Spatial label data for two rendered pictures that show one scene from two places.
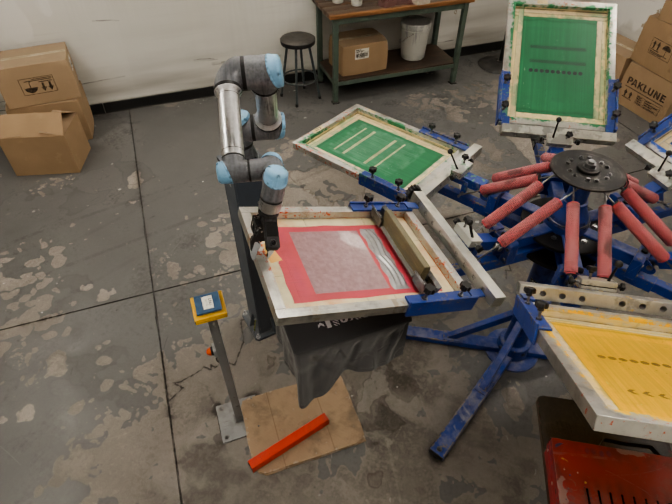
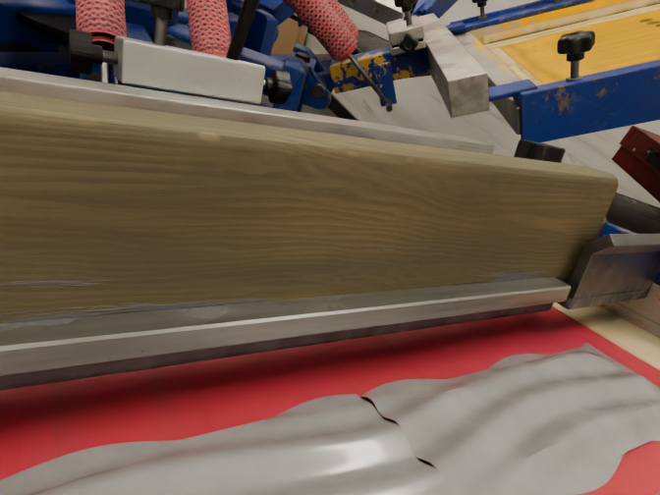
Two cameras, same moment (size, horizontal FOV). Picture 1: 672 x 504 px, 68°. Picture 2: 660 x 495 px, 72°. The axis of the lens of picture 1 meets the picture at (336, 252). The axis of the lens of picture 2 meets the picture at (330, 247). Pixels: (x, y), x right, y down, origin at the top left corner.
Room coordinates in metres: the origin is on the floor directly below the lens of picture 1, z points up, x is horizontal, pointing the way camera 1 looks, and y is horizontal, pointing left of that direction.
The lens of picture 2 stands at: (1.50, -0.10, 1.25)
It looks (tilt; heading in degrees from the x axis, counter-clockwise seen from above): 33 degrees down; 252
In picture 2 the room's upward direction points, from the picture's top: 22 degrees clockwise
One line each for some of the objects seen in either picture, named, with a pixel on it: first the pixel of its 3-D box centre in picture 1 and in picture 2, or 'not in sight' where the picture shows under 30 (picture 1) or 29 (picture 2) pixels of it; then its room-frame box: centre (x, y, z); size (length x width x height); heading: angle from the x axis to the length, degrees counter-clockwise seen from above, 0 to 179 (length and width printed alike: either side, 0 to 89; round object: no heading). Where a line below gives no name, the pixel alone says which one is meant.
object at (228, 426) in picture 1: (226, 369); not in sight; (1.28, 0.51, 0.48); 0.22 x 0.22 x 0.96; 20
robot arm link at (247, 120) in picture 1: (239, 127); not in sight; (1.95, 0.43, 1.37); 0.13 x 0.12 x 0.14; 99
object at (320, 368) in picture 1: (354, 363); not in sight; (1.15, -0.08, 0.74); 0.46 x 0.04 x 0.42; 110
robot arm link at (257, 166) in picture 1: (267, 168); not in sight; (1.39, 0.23, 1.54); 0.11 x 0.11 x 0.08; 9
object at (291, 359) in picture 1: (285, 341); not in sight; (1.26, 0.22, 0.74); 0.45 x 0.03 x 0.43; 20
